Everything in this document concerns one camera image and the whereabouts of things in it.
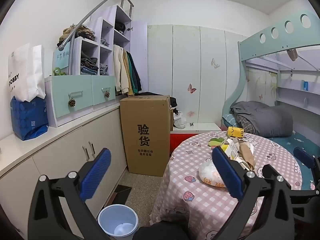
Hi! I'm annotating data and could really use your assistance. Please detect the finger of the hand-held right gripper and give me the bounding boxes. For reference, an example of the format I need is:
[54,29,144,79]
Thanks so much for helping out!
[291,147,320,205]
[262,164,284,179]

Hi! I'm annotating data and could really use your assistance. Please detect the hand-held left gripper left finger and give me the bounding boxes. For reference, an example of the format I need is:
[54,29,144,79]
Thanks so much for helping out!
[28,148,112,240]

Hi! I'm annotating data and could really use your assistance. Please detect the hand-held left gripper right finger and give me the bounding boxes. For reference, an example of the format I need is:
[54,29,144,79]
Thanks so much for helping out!
[212,146,297,240]

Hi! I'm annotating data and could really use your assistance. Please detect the brown paper bag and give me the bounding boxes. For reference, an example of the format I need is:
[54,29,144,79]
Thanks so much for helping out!
[239,140,256,171]

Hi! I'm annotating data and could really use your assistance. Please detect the pale blue plastic bin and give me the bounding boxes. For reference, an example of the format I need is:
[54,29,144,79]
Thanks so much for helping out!
[97,204,139,238]

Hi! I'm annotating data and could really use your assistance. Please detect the white yellow paper box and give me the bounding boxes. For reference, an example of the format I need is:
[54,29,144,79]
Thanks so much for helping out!
[220,139,242,160]

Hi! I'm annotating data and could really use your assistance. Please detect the green wrapper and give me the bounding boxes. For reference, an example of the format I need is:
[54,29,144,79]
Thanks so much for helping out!
[209,137,225,147]

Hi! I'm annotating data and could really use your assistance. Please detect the white low cabinet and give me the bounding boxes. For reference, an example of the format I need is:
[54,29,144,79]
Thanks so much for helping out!
[0,100,130,230]

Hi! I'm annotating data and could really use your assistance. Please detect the pink checkered tablecloth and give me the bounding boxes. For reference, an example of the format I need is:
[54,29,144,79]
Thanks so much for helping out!
[151,131,303,240]

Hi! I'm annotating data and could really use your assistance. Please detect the yellow cylindrical container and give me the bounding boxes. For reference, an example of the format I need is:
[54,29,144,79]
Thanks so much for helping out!
[227,126,245,138]

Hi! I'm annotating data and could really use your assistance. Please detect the grey duvet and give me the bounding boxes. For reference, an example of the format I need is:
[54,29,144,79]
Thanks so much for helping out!
[230,101,293,137]

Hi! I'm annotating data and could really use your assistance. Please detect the teal plaid pillow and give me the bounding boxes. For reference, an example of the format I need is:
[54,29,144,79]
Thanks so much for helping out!
[222,114,237,128]

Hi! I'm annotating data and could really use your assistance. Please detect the red white storage bench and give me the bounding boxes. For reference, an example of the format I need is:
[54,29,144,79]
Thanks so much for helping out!
[170,122,222,153]

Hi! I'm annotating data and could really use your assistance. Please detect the lilac bedside shelf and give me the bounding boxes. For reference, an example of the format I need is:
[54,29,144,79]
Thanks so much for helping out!
[275,85,320,108]

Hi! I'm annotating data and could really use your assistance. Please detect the tall cardboard box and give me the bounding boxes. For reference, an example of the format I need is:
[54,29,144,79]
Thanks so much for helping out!
[119,95,173,177]

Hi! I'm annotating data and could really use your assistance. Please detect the blue printed bag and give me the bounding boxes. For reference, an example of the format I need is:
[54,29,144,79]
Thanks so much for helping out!
[10,96,49,141]

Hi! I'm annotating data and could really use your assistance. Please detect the teal drawer cabinet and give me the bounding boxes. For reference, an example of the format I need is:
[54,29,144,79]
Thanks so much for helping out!
[45,75,117,127]

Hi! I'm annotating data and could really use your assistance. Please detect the mustard hanging garment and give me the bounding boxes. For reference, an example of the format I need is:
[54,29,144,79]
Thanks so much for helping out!
[124,51,132,95]

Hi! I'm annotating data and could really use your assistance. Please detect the green hanging garment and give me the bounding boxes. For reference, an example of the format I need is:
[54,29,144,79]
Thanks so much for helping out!
[127,51,138,94]

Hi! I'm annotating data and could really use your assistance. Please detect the black hanging garment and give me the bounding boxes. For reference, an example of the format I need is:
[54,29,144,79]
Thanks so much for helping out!
[130,52,142,93]

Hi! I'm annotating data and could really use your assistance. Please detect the brown hanging pouch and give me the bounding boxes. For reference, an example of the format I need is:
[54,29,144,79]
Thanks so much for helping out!
[286,48,298,61]

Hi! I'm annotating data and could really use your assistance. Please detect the folded dark jeans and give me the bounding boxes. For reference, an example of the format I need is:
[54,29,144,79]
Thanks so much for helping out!
[80,57,98,75]

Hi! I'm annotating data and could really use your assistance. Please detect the cream hanging jacket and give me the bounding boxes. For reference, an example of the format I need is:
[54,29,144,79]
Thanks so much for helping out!
[113,44,129,96]

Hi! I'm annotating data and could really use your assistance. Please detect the white wardrobe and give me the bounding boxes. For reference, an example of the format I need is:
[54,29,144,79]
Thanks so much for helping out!
[147,24,242,130]

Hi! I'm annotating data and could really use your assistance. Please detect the white lilac cubby shelf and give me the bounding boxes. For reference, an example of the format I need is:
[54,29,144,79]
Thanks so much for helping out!
[72,5,148,77]

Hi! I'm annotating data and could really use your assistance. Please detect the teal paper sign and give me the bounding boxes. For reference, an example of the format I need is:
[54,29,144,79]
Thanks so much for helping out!
[53,41,72,70]

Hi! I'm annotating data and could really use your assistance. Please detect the teal bunk bed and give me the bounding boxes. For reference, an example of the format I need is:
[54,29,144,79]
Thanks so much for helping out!
[221,9,320,140]

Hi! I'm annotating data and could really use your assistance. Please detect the white paper bag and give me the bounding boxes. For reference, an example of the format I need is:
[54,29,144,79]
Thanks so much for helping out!
[7,43,47,102]

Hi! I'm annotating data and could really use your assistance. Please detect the pile of brown clothes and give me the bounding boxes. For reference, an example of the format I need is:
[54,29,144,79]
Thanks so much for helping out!
[59,25,97,47]

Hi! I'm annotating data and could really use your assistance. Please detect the grey metal handrail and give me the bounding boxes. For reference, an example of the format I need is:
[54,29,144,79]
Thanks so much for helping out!
[58,0,134,75]

